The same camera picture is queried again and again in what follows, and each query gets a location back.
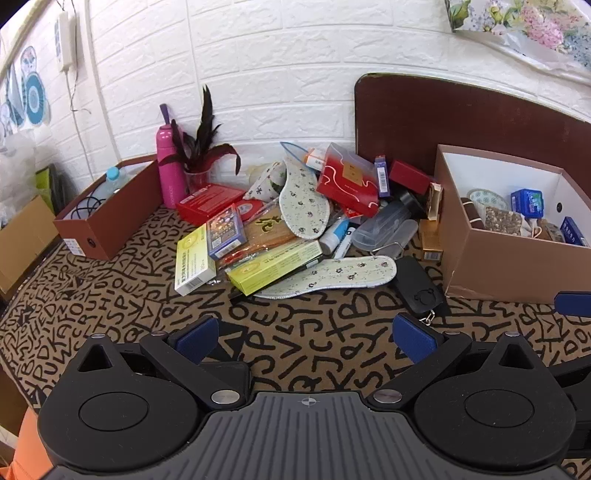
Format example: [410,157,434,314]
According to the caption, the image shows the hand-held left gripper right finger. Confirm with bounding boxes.
[367,313,550,411]

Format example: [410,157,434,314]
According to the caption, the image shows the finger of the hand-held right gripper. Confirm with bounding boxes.
[554,291,591,319]
[554,357,591,407]

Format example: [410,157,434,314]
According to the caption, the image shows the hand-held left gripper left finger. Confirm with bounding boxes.
[76,316,252,411]

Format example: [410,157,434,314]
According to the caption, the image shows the small yellow medicine box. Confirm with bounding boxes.
[174,224,218,297]

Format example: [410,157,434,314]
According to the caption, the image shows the brown cardboard container box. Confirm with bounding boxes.
[434,144,591,305]

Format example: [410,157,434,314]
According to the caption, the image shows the floral shoe insole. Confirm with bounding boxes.
[256,255,398,301]
[278,157,331,240]

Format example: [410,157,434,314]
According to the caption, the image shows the blue card box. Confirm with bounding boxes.
[205,203,247,260]

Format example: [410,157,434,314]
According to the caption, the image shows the black key case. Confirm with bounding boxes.
[394,256,446,319]

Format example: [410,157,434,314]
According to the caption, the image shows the letter print tablecloth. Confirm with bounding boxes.
[0,203,591,480]

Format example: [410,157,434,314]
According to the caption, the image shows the blue and white box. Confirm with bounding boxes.
[560,216,591,247]

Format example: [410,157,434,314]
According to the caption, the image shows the gold box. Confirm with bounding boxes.
[419,219,444,264]

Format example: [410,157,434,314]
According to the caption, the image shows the long yellow-green box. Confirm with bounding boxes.
[226,240,324,296]

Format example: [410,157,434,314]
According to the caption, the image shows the brown patterned pouch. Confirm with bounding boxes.
[482,205,525,236]

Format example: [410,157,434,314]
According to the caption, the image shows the blue tissue pack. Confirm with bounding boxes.
[510,188,546,217]

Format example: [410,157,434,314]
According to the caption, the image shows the clear glasses case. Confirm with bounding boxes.
[352,200,419,250]

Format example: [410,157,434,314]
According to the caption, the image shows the white tube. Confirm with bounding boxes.
[318,219,356,259]

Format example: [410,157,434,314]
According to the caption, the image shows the orange flat packet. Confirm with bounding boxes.
[217,205,296,271]

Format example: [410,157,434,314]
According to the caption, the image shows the flat red box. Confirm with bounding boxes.
[176,184,247,227]

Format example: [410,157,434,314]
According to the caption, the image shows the round red tin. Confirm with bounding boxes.
[235,200,265,222]

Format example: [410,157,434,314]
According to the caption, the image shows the teal patterned dish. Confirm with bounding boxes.
[466,187,509,209]

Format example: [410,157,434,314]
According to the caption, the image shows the brown storage box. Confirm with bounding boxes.
[53,154,164,261]

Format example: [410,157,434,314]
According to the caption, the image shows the clear plastic cup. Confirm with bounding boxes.
[184,168,212,193]

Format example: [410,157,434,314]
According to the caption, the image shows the dark red box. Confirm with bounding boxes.
[389,160,437,197]

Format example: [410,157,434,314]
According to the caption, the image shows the red patterned box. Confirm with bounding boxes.
[316,143,382,217]

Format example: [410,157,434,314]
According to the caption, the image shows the pink water bottle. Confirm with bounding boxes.
[156,104,189,208]

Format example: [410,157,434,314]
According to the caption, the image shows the white patterned cloth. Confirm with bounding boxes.
[243,161,287,201]

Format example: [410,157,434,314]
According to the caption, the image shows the clear water bottle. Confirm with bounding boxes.
[95,166,134,195]

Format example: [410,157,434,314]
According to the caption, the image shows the dark red leaf plant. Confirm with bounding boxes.
[171,85,242,175]

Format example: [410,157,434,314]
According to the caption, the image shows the orange clothing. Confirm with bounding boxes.
[11,408,56,480]

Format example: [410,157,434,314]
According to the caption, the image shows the plain cardboard box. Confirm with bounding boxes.
[0,194,61,296]

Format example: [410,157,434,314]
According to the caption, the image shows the white and orange ointment box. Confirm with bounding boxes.
[302,148,331,171]

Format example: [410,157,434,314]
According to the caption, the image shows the brown wooden board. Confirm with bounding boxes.
[355,73,591,185]

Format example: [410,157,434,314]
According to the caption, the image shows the clear plastic bag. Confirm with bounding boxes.
[0,129,51,222]

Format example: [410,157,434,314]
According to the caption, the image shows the black cable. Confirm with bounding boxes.
[69,196,106,221]

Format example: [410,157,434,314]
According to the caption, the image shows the blue wall stickers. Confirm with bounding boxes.
[0,46,51,134]

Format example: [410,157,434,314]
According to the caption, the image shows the floral wall poster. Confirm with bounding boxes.
[444,0,591,70]

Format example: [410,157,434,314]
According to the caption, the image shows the white wall adapter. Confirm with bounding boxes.
[54,10,78,72]

